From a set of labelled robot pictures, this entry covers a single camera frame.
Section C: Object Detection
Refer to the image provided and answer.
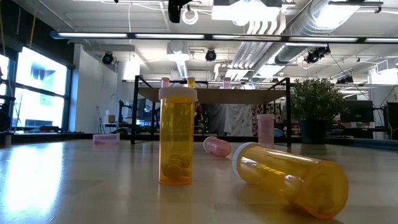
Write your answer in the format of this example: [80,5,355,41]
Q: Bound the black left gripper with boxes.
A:
[168,0,194,24]

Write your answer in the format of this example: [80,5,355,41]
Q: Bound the wooden shelf black metal legs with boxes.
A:
[130,75,293,147]

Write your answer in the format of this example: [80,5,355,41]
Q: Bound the white ceiling air unit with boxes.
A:
[211,0,284,27]

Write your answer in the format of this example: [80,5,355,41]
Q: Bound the long linear ceiling light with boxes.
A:
[49,30,398,44]

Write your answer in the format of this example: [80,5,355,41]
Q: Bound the white patterned hanging cloth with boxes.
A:
[203,103,254,137]

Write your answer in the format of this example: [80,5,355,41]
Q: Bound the black ceiling track light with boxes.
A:
[303,45,331,65]

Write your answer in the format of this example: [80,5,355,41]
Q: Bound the large bright window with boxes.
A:
[0,46,71,133]

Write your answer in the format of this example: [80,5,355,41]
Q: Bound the potted green plant dark pot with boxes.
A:
[289,77,348,145]

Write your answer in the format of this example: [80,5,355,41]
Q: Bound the black computer monitor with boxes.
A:
[340,99,376,124]
[386,101,398,141]

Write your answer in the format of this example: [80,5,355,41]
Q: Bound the white coiled cable ring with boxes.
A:
[181,6,200,26]

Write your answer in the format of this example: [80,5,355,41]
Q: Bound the silver ventilation duct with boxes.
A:
[273,0,361,65]

